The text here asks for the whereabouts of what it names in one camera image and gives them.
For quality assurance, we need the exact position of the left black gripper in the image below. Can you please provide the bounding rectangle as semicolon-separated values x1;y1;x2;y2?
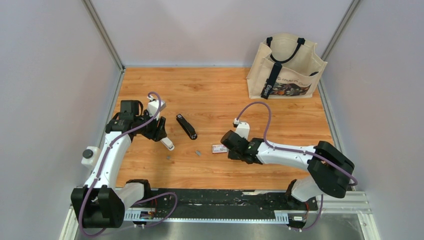
134;109;168;143

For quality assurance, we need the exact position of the white stapler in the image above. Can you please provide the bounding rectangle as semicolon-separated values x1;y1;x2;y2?
160;137;175;151

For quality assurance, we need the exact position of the red white staple box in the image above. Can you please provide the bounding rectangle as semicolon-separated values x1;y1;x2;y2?
212;144;228;154

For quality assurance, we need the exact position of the black stapler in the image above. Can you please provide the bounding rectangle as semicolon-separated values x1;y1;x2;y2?
176;114;198;140

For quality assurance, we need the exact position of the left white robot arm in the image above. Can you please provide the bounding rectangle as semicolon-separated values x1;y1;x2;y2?
70;97;174;229

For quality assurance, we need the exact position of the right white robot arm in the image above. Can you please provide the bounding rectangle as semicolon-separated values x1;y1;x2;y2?
220;130;355;210

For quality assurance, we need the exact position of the beige canvas tote bag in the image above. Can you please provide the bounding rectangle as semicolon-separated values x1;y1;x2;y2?
246;33;328;100

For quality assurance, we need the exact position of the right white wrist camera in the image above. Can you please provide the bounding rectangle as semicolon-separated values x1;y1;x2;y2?
233;118;251;140

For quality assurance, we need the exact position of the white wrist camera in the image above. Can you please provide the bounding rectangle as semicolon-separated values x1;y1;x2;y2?
233;118;251;140
147;95;167;121

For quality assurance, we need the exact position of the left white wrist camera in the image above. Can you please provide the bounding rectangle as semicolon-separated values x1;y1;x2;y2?
147;95;167;121

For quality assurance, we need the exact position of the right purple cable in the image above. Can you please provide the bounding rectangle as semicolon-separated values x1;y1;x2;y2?
233;101;359;232

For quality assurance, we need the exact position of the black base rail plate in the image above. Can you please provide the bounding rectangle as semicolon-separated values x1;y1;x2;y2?
140;188;319;220

